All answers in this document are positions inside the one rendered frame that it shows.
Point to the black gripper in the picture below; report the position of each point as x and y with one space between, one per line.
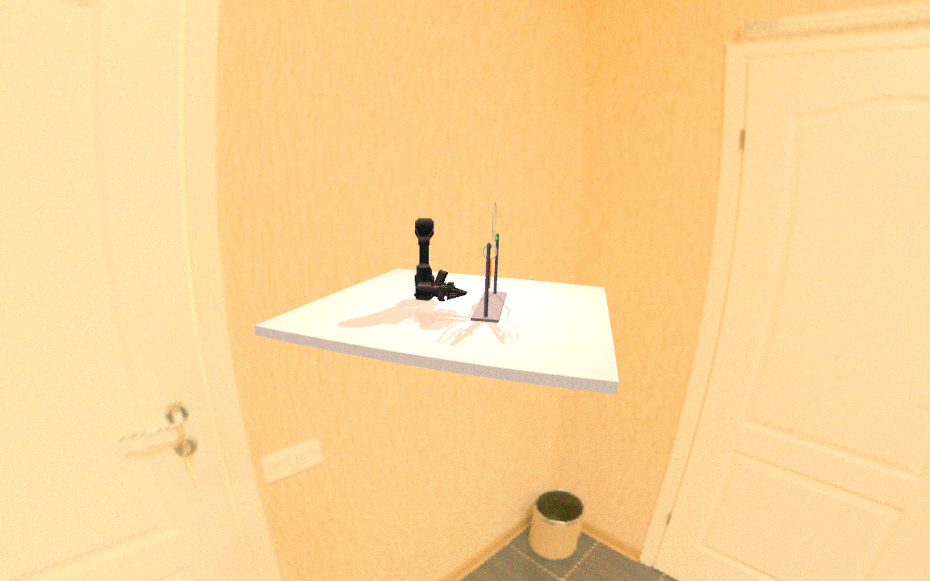
449 290

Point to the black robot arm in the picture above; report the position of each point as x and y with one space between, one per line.
423 275

